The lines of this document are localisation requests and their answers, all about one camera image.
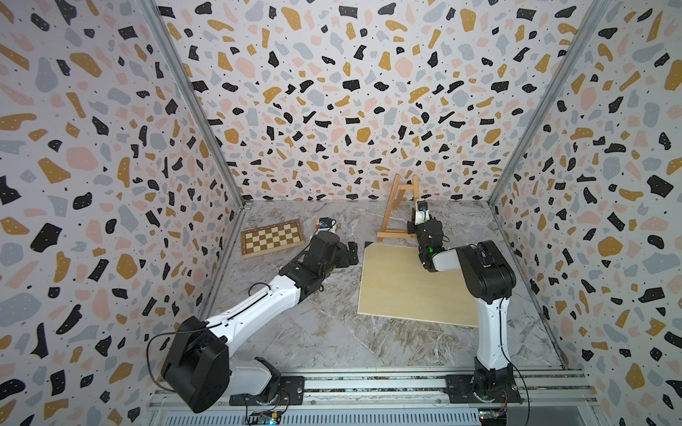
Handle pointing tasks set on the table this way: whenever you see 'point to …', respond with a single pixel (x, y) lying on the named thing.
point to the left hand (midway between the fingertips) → (348, 244)
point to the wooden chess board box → (272, 238)
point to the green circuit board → (265, 418)
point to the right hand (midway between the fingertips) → (418, 207)
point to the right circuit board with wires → (492, 416)
